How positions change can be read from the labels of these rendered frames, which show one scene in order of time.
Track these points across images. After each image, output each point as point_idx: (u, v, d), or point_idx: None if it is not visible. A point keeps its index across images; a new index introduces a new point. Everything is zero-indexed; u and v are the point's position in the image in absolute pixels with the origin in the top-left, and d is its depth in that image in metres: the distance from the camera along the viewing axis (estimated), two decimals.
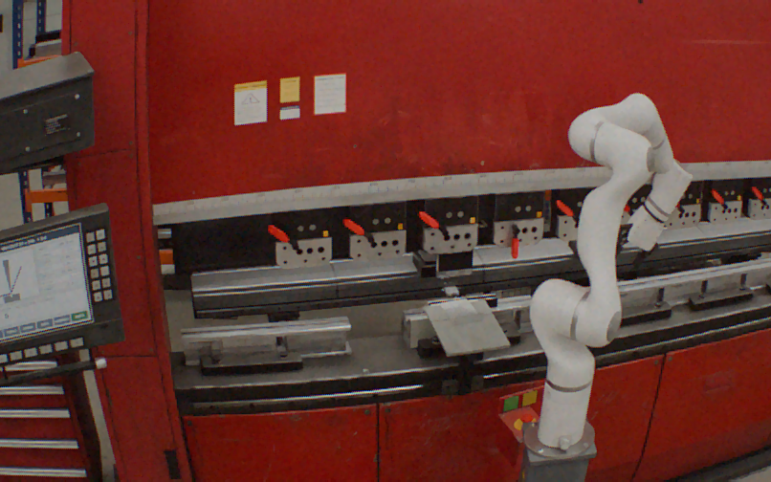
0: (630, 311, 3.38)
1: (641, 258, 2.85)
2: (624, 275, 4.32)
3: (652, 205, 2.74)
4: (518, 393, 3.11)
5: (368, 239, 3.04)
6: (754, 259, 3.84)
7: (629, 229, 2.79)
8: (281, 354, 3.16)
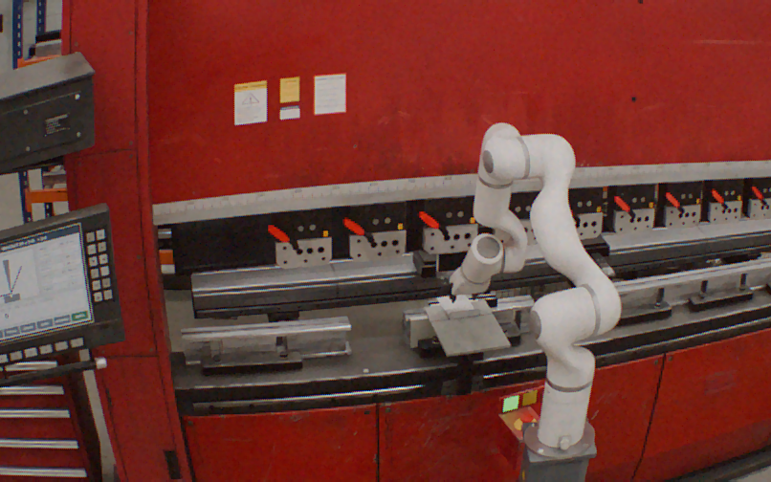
0: (630, 311, 3.38)
1: (474, 295, 3.16)
2: (624, 275, 4.32)
3: (464, 277, 3.00)
4: (518, 393, 3.11)
5: (368, 239, 3.04)
6: (754, 259, 3.84)
7: (452, 288, 3.09)
8: (281, 354, 3.16)
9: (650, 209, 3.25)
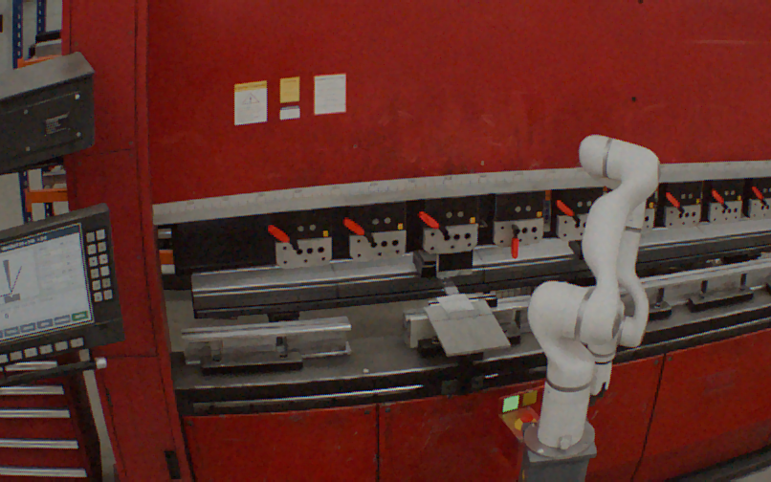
0: (630, 311, 3.38)
1: (594, 395, 2.86)
2: None
3: (613, 353, 2.75)
4: (518, 393, 3.11)
5: (368, 239, 3.04)
6: (754, 259, 3.84)
7: (602, 385, 2.80)
8: (281, 354, 3.16)
9: (650, 209, 3.25)
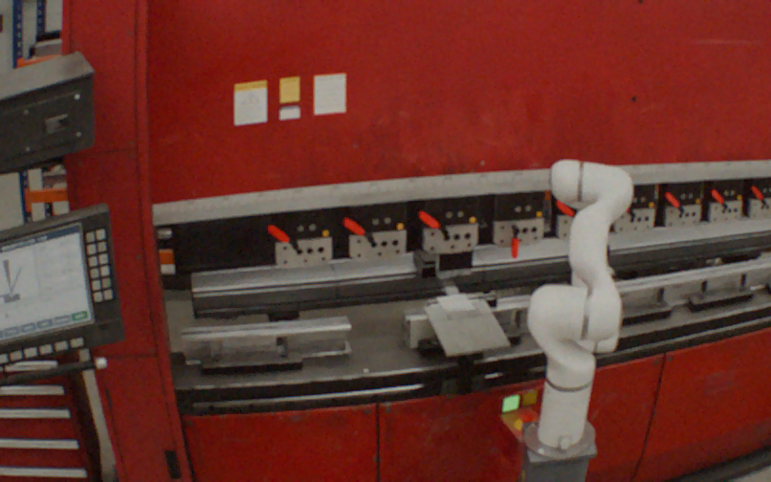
0: (630, 311, 3.38)
1: None
2: (624, 275, 4.32)
3: None
4: (518, 393, 3.11)
5: (368, 239, 3.04)
6: (754, 259, 3.84)
7: None
8: (281, 354, 3.16)
9: (650, 209, 3.25)
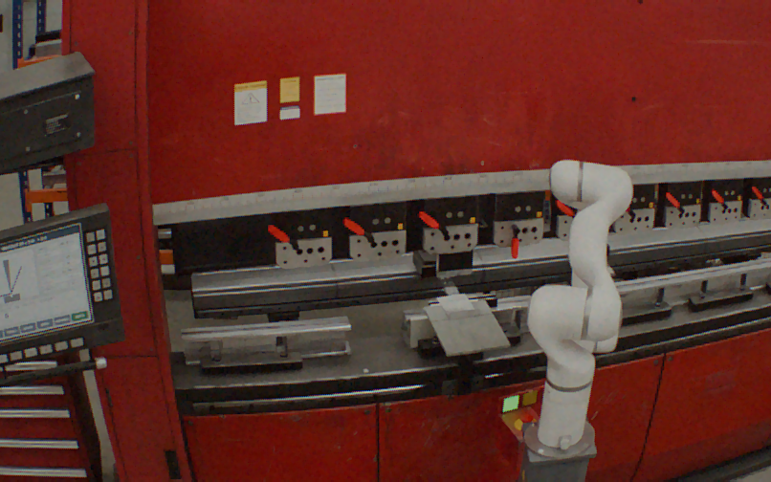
0: (630, 311, 3.38)
1: None
2: (624, 275, 4.32)
3: None
4: (518, 393, 3.11)
5: (368, 239, 3.04)
6: (754, 259, 3.84)
7: None
8: (281, 354, 3.16)
9: (650, 209, 3.25)
